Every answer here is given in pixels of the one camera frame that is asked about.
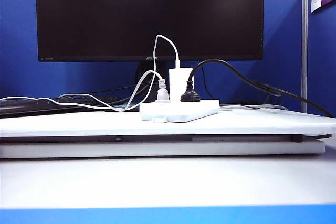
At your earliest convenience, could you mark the white charger block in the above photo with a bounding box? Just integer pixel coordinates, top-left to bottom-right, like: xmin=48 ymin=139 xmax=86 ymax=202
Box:
xmin=169 ymin=68 xmax=194 ymax=101

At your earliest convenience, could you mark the white power strip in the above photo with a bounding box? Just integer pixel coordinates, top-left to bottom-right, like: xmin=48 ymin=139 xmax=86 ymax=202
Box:
xmin=0 ymin=104 xmax=336 ymax=138
xmin=139 ymin=99 xmax=221 ymax=124

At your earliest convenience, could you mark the thick white board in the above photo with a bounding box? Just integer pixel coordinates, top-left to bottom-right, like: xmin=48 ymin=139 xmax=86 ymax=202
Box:
xmin=0 ymin=140 xmax=326 ymax=159

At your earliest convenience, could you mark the black computer monitor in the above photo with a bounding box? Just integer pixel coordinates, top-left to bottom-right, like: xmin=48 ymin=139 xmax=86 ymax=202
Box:
xmin=35 ymin=0 xmax=265 ymax=63

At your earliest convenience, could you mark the black keyboard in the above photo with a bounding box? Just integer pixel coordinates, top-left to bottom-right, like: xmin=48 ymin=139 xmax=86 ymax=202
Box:
xmin=0 ymin=94 xmax=124 ymax=119

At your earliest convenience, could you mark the white plug with cable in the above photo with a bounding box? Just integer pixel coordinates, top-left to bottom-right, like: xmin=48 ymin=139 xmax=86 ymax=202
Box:
xmin=0 ymin=70 xmax=169 ymax=112

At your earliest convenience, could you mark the black plug with cable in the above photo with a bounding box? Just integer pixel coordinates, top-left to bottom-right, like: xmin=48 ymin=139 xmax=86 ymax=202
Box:
xmin=180 ymin=59 xmax=335 ymax=118

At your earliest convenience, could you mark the white charger cable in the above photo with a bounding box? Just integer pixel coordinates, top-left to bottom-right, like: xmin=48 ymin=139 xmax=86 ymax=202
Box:
xmin=57 ymin=34 xmax=181 ymax=112

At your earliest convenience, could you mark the thin black cable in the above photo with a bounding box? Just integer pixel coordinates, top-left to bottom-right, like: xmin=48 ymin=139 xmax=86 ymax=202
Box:
xmin=201 ymin=65 xmax=220 ymax=101

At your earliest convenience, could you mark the white power strip cord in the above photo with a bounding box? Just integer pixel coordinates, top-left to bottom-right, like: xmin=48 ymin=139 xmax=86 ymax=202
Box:
xmin=219 ymin=104 xmax=289 ymax=111

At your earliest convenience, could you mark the black cable bundle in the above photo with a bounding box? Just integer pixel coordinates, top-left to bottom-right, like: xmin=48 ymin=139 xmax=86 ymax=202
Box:
xmin=251 ymin=81 xmax=288 ymax=104

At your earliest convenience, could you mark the silver partition post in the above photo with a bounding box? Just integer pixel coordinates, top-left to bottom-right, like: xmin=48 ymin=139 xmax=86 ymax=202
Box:
xmin=301 ymin=0 xmax=308 ymax=113

